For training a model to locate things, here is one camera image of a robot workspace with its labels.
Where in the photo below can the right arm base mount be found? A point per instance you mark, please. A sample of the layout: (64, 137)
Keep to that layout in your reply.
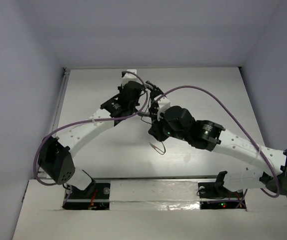
(214, 196)

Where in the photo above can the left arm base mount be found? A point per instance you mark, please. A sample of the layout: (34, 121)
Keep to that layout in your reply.
(98, 200)

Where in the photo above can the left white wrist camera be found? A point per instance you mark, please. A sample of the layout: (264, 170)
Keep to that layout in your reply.
(126, 77)

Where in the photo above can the black headset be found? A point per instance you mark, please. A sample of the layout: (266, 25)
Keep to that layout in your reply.
(151, 100)

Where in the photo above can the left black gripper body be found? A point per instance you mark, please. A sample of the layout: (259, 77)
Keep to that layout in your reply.
(138, 90)

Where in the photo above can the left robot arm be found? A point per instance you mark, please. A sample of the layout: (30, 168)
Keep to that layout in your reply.
(57, 153)

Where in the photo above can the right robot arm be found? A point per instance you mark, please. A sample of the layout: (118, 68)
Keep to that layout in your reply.
(270, 165)

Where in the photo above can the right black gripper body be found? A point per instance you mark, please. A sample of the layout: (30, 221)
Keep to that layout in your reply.
(163, 130)

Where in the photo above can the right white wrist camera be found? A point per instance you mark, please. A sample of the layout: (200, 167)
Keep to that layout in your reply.
(163, 104)

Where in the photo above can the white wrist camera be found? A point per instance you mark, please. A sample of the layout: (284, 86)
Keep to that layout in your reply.
(163, 104)
(126, 77)

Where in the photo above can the metal rail with tape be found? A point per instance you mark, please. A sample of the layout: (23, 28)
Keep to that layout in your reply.
(154, 194)

